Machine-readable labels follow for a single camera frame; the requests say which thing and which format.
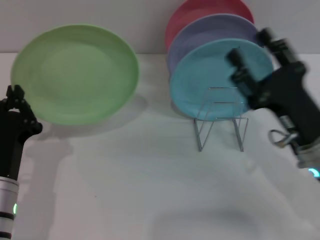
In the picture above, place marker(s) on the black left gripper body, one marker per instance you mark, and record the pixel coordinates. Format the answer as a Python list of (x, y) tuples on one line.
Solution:
[(11, 140)]

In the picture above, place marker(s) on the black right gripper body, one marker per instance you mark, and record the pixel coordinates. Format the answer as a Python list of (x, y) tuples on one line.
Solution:
[(292, 100)]

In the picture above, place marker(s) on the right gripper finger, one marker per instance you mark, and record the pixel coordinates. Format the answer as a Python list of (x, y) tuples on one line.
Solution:
[(246, 82), (282, 50)]

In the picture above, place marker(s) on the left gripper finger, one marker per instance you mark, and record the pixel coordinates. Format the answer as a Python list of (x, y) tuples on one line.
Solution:
[(27, 115), (10, 97)]

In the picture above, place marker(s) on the green plate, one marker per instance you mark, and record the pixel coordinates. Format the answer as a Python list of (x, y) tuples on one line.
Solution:
[(75, 75)]

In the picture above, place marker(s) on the cyan plate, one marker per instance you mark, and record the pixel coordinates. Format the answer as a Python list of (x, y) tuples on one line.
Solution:
[(200, 82)]

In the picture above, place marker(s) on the purple plate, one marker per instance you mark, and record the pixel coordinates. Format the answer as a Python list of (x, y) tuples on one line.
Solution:
[(200, 37)]

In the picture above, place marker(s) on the red plate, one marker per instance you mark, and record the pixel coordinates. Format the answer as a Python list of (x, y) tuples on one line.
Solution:
[(195, 12)]

